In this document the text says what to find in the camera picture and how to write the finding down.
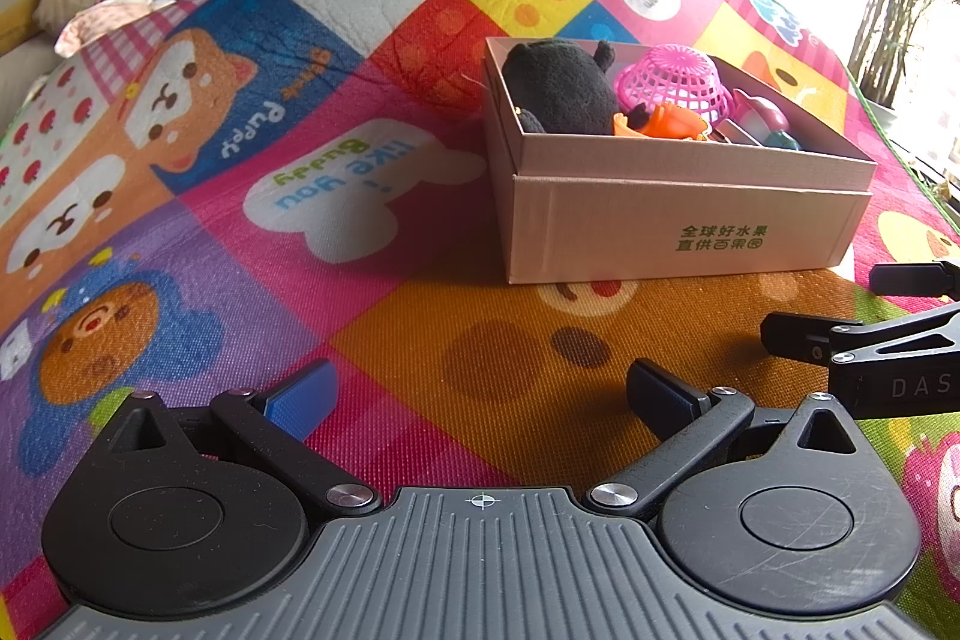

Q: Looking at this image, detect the cardboard box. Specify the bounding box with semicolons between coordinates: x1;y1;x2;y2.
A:
481;36;878;286

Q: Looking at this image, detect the colourful printed play mat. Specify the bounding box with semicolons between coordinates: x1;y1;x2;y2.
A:
0;0;960;640

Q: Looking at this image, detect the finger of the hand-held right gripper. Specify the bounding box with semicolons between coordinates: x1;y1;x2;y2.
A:
870;261;960;300
761;302;960;360

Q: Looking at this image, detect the pink toy ball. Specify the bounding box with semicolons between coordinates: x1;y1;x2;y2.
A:
731;89;792;142

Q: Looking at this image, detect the pink plastic toy strainer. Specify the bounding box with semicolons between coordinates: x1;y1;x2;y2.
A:
613;44;734;124

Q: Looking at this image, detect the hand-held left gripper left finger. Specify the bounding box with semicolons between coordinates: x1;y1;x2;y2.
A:
105;359;385;517

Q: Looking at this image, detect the black plush toy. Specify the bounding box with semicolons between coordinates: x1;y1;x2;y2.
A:
501;38;617;136

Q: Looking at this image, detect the orange plastic toy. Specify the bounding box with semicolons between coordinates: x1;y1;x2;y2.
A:
611;104;710;142

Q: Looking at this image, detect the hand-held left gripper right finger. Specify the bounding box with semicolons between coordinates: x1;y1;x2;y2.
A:
585;359;863;517

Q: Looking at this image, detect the pink cloth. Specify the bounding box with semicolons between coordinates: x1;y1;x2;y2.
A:
54;0;177;58

